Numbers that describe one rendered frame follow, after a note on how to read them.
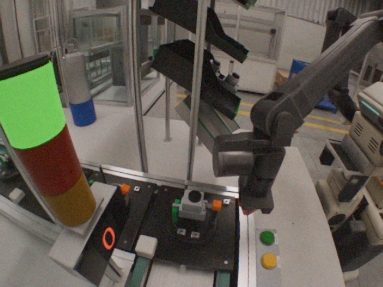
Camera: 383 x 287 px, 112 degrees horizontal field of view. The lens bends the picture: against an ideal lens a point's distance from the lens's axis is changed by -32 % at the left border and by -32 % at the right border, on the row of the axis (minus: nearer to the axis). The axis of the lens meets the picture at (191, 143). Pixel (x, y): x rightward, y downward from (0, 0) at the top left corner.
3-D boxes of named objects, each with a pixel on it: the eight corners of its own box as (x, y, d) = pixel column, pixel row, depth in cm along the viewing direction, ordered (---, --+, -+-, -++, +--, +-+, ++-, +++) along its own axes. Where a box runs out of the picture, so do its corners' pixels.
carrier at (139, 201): (157, 187, 61) (154, 158, 54) (131, 253, 42) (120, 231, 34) (96, 173, 63) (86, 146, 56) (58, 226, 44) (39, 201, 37)
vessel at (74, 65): (96, 95, 108) (88, 35, 86) (82, 105, 97) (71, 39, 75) (79, 95, 109) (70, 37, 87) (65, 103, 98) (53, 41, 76)
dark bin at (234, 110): (237, 104, 62) (251, 87, 57) (232, 121, 52) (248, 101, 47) (169, 60, 61) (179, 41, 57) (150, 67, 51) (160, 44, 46)
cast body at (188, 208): (206, 207, 47) (209, 189, 43) (204, 221, 43) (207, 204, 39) (174, 201, 48) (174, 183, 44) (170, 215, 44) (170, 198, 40)
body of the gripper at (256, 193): (240, 211, 35) (249, 186, 30) (239, 174, 43) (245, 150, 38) (271, 213, 34) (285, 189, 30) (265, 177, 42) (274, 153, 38)
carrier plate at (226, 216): (234, 200, 58) (235, 195, 57) (231, 272, 39) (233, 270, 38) (161, 188, 61) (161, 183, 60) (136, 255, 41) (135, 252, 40)
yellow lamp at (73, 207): (103, 196, 20) (91, 164, 17) (82, 232, 15) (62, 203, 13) (70, 186, 20) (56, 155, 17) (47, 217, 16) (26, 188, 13)
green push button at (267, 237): (271, 234, 48) (274, 230, 47) (273, 246, 45) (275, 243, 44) (258, 232, 48) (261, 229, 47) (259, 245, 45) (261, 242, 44)
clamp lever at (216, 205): (216, 217, 47) (221, 200, 43) (215, 223, 46) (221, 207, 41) (203, 215, 48) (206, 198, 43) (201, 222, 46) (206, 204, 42)
